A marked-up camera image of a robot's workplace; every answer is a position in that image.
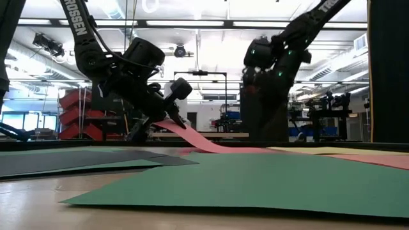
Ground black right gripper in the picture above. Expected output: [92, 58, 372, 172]
[245, 80, 291, 113]

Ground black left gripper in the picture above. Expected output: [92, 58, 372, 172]
[104, 59, 188, 143]

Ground red paper sheet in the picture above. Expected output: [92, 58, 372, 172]
[153, 119, 279, 155]

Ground green paper sheet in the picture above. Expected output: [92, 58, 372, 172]
[59, 152, 409, 220]
[0, 146, 164, 173]

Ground yellow paper sheet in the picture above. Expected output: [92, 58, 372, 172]
[267, 146, 406, 157]

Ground black paper sheet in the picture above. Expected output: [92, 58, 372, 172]
[0, 149, 167, 179]
[137, 155, 200, 167]

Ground orange paper sheet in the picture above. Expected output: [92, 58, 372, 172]
[322, 154, 409, 171]

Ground white pillar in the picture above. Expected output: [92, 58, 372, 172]
[163, 82, 189, 121]

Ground black divider board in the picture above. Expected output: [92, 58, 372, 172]
[240, 83, 289, 142]

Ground black background robot workstation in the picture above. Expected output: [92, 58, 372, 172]
[288, 91, 353, 142]

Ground black monitor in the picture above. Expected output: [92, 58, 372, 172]
[91, 92, 111, 112]

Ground blue board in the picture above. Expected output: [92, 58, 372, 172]
[288, 126, 339, 138]

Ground white air vent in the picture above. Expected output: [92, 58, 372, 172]
[353, 33, 369, 52]

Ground black partition panel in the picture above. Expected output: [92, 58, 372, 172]
[367, 0, 409, 144]

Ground black slanted bar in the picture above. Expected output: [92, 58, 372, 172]
[0, 121, 33, 143]

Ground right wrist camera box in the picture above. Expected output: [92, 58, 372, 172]
[241, 66, 258, 97]

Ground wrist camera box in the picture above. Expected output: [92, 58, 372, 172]
[241, 66, 258, 97]
[169, 77, 194, 101]

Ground hanging yellow cable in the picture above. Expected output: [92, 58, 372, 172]
[122, 110, 130, 135]

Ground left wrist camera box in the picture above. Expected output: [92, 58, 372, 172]
[169, 77, 194, 101]

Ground black ceiling camera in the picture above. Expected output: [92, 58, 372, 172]
[173, 43, 187, 59]

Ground black aluminium table frame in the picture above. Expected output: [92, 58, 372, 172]
[0, 139, 409, 154]

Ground black ceiling light rail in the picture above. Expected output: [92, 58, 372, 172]
[17, 17, 368, 30]

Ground hanging black cables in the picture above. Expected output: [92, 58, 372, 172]
[123, 0, 139, 44]

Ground white ring light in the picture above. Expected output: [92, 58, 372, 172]
[141, 0, 160, 14]

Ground silver ceiling duct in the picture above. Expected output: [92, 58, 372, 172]
[95, 0, 166, 77]

